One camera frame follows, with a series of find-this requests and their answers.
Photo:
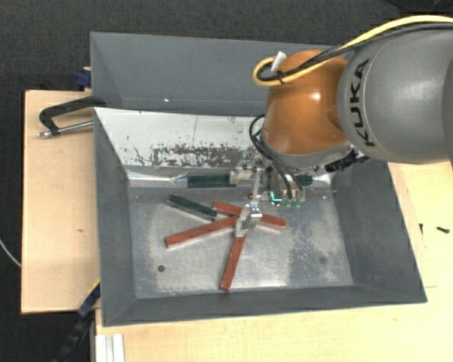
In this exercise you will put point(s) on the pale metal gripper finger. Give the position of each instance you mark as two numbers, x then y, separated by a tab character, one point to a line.
255	214
243	223

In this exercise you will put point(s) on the red-brown flat block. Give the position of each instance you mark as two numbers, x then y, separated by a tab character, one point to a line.
273	220
200	233
232	264

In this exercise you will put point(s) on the grey metal bin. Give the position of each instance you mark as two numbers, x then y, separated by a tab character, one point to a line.
196	266

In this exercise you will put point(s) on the small black screw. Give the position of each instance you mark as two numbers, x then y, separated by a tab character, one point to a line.
443	230

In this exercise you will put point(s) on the pale wood flat board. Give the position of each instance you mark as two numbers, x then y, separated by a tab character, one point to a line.
56	202

